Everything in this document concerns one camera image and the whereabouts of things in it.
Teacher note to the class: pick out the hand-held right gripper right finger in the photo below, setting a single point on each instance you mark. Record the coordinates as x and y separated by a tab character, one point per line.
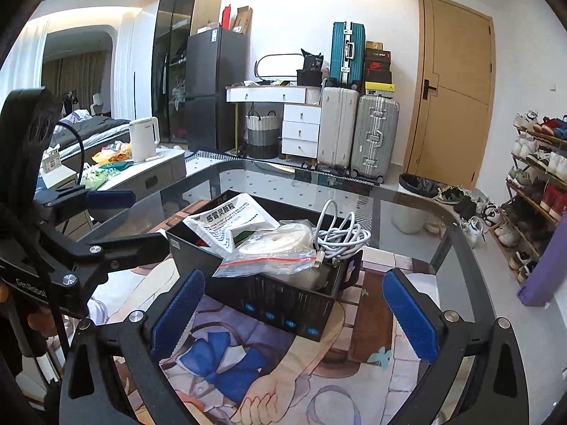
409	318

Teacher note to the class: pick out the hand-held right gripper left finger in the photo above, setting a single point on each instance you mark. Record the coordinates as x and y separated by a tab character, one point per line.
177	314

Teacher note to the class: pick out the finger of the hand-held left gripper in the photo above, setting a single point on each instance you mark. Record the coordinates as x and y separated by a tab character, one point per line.
110	198
133	248

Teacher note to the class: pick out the white printed packet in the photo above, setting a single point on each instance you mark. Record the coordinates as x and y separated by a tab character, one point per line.
221	223

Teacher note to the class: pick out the black cardboard box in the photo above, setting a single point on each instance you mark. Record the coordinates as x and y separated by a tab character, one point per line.
274	296

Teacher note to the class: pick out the person's left hand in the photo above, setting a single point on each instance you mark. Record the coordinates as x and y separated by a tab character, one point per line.
42	325

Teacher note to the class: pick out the pile of colourful snack packets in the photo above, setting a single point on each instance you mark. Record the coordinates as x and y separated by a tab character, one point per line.
108	159

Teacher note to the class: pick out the printed table mat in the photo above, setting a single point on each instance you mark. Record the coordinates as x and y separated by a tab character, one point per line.
354	318

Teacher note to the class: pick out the white electric kettle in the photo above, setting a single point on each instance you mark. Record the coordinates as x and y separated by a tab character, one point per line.
144	139

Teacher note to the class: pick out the bed with dark bedding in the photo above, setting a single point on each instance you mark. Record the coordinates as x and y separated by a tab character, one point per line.
93	130

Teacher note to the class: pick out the white cylindrical bin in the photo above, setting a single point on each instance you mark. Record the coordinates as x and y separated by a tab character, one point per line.
407	217

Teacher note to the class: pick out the loose shoes group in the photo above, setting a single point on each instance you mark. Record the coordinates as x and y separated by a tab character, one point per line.
474	217

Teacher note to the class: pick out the brown curtain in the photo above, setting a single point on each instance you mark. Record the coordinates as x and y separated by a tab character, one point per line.
79	79

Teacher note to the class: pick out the purple yoga mat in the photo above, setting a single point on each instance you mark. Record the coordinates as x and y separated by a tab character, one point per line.
547	274

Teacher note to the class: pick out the black refrigerator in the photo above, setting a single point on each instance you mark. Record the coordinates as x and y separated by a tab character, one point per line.
212	88

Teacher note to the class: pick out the glass door wardrobe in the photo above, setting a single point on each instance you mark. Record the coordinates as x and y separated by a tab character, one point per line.
170	53

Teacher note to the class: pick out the woven laundry basket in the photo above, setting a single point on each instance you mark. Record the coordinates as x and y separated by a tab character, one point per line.
262	137

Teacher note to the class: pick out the wooden shoe rack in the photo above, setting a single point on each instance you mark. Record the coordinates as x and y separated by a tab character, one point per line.
514	186

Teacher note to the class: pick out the silver suitcase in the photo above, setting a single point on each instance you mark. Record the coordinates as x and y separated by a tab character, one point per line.
374	137

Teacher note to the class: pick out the white dresser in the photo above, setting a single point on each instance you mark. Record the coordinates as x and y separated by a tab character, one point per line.
301	128

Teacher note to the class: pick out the white suitcase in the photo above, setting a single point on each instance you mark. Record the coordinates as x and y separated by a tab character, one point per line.
337	128

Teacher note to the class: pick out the oval mirror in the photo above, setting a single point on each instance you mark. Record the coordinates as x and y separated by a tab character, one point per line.
279	66

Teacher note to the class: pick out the red paper bag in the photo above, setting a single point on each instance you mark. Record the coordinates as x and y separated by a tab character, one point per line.
227	17

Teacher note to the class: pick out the shoe rack with shoes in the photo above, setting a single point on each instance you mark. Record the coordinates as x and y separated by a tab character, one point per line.
553	159

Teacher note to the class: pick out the flat cardboard box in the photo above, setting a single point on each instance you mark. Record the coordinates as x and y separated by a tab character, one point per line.
242	20

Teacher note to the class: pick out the wooden door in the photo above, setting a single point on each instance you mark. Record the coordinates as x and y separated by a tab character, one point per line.
452	97

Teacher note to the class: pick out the white ribbed container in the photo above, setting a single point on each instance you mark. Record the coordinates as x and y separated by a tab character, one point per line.
313	96

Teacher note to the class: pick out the yellow and black shoe box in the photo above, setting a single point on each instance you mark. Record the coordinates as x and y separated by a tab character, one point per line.
378	88

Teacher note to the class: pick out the black bag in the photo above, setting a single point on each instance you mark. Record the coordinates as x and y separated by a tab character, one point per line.
310	73

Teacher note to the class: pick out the teal suitcase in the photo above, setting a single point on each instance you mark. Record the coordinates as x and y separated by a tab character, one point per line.
347	53

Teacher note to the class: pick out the brown cardboard box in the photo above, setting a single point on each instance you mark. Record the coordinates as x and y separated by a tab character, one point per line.
374	45

